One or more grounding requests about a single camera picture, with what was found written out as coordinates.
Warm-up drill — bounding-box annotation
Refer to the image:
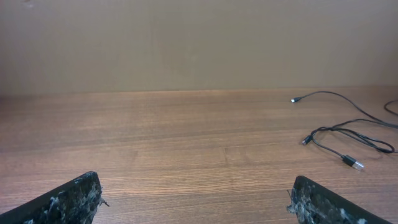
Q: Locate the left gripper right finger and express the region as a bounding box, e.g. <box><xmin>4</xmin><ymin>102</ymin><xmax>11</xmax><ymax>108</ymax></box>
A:
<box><xmin>287</xmin><ymin>175</ymin><xmax>391</xmax><ymax>224</ymax></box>

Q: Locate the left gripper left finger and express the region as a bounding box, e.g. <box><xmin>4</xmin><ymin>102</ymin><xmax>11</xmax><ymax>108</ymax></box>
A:
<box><xmin>1</xmin><ymin>171</ymin><xmax>102</xmax><ymax>224</ymax></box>

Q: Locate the black usb cable bundle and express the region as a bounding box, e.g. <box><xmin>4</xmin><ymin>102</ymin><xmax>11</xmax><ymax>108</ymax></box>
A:
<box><xmin>290</xmin><ymin>90</ymin><xmax>398</xmax><ymax>171</ymax></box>

